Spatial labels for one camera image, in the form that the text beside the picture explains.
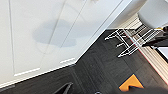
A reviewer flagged white wardrobe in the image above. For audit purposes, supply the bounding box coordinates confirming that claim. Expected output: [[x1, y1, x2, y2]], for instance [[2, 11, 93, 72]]
[[0, 0, 148, 90]]

